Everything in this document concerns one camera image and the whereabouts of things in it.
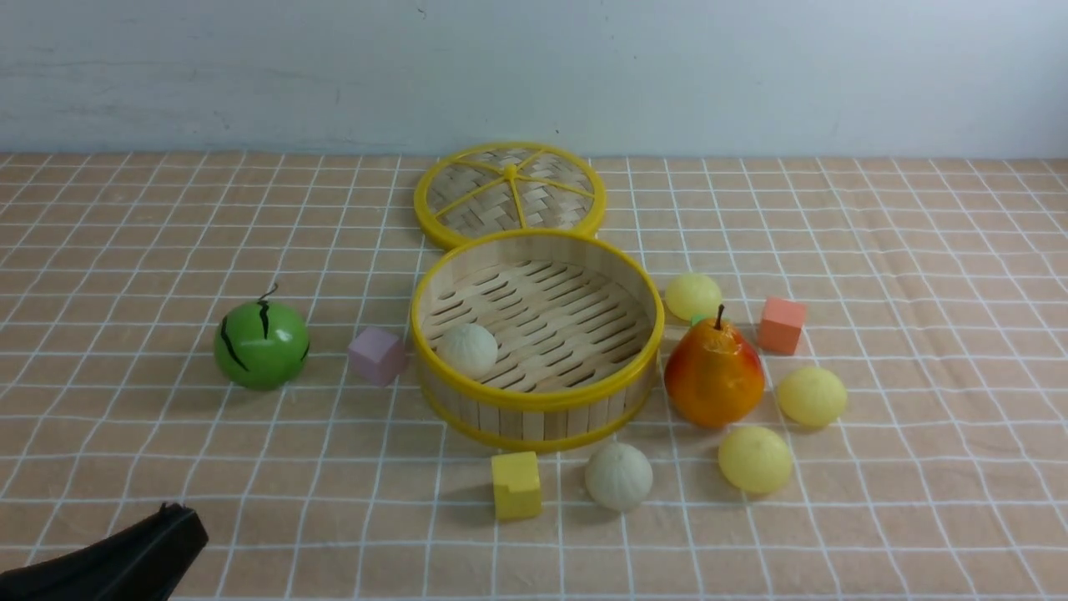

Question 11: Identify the pink wooden cube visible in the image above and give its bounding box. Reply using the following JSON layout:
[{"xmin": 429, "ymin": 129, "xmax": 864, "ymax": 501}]
[{"xmin": 347, "ymin": 325, "xmax": 407, "ymax": 386}]

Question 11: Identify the yellow bun back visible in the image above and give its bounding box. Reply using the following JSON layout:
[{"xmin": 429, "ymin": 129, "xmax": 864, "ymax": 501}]
[{"xmin": 664, "ymin": 271, "xmax": 723, "ymax": 323}]

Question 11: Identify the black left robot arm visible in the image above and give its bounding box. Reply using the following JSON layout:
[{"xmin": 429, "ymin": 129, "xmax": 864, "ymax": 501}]
[{"xmin": 1, "ymin": 503, "xmax": 209, "ymax": 600}]

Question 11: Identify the orange yellow toy pear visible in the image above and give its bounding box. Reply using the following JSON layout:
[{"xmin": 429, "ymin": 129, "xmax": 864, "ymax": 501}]
[{"xmin": 663, "ymin": 305, "xmax": 766, "ymax": 429}]

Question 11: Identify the checkered orange tablecloth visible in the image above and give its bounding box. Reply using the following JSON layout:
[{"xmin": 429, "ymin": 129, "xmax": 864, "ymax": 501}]
[{"xmin": 1, "ymin": 152, "xmax": 1067, "ymax": 600}]

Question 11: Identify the yellow bun front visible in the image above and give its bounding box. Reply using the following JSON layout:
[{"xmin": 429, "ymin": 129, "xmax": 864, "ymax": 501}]
[{"xmin": 718, "ymin": 426, "xmax": 794, "ymax": 496}]

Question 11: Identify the green toy watermelon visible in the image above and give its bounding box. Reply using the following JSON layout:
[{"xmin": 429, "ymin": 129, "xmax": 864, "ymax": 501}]
[{"xmin": 214, "ymin": 284, "xmax": 310, "ymax": 391}]

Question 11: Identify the yellow wooden cube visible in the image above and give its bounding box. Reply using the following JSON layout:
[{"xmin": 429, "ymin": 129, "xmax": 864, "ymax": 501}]
[{"xmin": 491, "ymin": 452, "xmax": 541, "ymax": 521}]

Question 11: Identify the woven bamboo steamer lid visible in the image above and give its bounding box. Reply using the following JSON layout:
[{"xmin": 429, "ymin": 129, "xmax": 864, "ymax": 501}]
[{"xmin": 413, "ymin": 142, "xmax": 607, "ymax": 250}]

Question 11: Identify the white bun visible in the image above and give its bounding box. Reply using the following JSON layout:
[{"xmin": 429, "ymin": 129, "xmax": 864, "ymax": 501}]
[
  {"xmin": 584, "ymin": 442, "xmax": 655, "ymax": 513},
  {"xmin": 437, "ymin": 323, "xmax": 497, "ymax": 381}
]

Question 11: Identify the bamboo steamer tray yellow rim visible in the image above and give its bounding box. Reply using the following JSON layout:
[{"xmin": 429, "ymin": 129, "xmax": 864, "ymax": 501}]
[{"xmin": 411, "ymin": 230, "xmax": 665, "ymax": 453}]

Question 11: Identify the yellow bun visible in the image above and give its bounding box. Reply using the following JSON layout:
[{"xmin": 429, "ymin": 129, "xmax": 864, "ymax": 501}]
[
  {"xmin": 664, "ymin": 271, "xmax": 723, "ymax": 323},
  {"xmin": 718, "ymin": 426, "xmax": 794, "ymax": 496},
  {"xmin": 778, "ymin": 366, "xmax": 849, "ymax": 427}
]

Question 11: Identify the orange wooden cube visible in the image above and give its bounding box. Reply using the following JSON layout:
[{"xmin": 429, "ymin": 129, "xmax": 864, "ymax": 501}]
[{"xmin": 758, "ymin": 296, "xmax": 808, "ymax": 355}]

